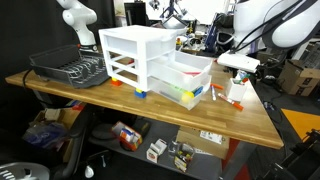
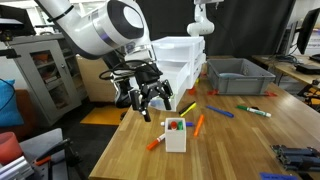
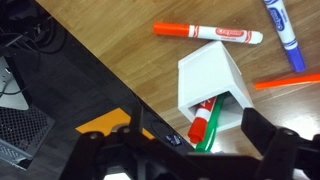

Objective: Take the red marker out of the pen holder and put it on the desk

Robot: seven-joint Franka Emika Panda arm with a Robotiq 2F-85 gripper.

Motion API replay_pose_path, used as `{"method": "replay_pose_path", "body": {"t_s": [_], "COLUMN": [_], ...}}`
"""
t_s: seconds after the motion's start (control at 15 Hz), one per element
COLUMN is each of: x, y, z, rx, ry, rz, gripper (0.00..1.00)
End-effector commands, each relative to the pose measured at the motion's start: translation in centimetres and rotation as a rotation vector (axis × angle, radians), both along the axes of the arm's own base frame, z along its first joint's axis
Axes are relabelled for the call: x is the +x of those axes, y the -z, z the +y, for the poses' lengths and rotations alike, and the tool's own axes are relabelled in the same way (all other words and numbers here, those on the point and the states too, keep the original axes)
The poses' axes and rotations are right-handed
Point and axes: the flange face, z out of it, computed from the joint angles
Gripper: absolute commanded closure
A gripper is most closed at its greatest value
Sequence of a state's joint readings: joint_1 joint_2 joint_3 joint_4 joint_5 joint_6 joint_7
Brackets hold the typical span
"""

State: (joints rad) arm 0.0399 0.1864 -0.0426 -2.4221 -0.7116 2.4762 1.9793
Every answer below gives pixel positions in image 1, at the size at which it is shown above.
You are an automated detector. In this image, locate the white pen holder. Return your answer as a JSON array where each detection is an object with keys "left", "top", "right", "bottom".
[{"left": 226, "top": 77, "right": 249, "bottom": 102}]

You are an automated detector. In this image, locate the all orange marker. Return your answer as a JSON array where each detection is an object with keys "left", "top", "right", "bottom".
[{"left": 210, "top": 82, "right": 225, "bottom": 91}]

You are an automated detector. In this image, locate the orange and white Crayola marker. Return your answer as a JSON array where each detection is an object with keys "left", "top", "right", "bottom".
[{"left": 217, "top": 92, "right": 245, "bottom": 112}]

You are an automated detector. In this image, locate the blue and white Crayola marker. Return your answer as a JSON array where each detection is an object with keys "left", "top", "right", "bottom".
[{"left": 210, "top": 85, "right": 218, "bottom": 102}]

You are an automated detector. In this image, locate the red stick in drawer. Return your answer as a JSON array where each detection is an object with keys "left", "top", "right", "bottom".
[{"left": 182, "top": 70, "right": 202, "bottom": 76}]

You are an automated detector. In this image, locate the large cardboard box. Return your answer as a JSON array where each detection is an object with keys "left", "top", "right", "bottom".
[{"left": 277, "top": 59, "right": 320, "bottom": 98}]

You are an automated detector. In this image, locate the yellow ball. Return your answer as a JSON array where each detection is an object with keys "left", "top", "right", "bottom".
[{"left": 181, "top": 91, "right": 195, "bottom": 103}]

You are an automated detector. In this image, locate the green item in drawer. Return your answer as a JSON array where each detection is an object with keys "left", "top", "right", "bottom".
[{"left": 168, "top": 85, "right": 186, "bottom": 94}]

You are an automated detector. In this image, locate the orange floor mat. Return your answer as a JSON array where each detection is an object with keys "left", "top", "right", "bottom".
[{"left": 280, "top": 107, "right": 320, "bottom": 142}]

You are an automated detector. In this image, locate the flat cardboard box with label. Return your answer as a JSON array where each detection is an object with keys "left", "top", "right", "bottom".
[{"left": 175, "top": 126, "right": 231, "bottom": 161}]

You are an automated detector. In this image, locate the clear plastic container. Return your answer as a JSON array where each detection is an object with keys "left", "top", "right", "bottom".
[{"left": 172, "top": 141, "right": 196, "bottom": 173}]

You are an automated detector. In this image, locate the blue toy block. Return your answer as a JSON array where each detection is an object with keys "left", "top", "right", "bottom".
[{"left": 133, "top": 87, "right": 148, "bottom": 99}]

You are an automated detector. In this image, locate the white plastic drawer unit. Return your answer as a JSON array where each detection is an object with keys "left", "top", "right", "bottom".
[{"left": 98, "top": 24, "right": 214, "bottom": 111}]

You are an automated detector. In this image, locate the small white box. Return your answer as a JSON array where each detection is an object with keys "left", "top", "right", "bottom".
[{"left": 146, "top": 138, "right": 168, "bottom": 164}]

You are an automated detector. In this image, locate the red toy block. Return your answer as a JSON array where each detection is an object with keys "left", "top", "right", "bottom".
[{"left": 110, "top": 77, "right": 124, "bottom": 88}]

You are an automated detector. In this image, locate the red open box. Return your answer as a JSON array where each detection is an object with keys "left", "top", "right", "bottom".
[{"left": 111, "top": 120, "right": 144, "bottom": 152}]

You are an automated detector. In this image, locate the black dish rack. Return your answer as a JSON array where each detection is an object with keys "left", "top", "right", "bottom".
[{"left": 28, "top": 44, "right": 111, "bottom": 90}]

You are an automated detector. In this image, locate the black curtain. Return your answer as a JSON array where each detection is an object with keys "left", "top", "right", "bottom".
[{"left": 0, "top": 0, "right": 116, "bottom": 81}]

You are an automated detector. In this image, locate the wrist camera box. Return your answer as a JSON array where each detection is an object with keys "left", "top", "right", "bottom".
[{"left": 217, "top": 50, "right": 261, "bottom": 74}]

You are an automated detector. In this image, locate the black cable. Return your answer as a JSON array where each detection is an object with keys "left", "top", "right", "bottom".
[{"left": 21, "top": 68, "right": 35, "bottom": 92}]

